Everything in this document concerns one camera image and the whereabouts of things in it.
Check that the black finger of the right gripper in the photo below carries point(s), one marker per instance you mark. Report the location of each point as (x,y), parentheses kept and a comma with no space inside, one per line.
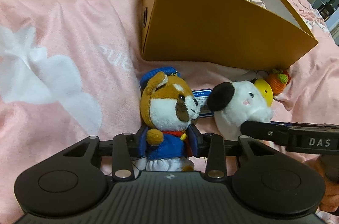
(264,131)

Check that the blue white card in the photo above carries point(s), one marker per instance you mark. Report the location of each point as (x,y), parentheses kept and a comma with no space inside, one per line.
(201,96)

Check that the right human hand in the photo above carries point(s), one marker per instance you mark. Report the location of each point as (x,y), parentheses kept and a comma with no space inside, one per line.
(329,201)

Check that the orange cardboard box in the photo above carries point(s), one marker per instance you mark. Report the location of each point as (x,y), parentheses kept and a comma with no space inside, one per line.
(234,33)

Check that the white round plush toy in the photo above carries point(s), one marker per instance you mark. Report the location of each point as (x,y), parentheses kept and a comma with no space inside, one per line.
(234,103)

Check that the yellow round plush toy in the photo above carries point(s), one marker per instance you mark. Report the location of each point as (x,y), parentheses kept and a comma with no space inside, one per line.
(265,89)

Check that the orange crochet carrot toy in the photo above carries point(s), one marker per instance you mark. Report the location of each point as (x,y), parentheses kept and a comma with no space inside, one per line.
(278,79)

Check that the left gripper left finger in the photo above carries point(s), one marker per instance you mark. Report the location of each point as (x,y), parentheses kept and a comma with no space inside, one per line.
(127,146)

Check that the pink bed quilt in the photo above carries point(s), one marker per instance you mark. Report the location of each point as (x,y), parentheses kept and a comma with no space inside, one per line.
(71,68)

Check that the brown dog plush toy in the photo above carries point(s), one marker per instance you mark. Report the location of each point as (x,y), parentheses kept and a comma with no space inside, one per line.
(168,107)

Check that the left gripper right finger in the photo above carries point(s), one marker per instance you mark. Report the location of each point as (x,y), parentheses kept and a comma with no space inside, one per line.
(210,146)

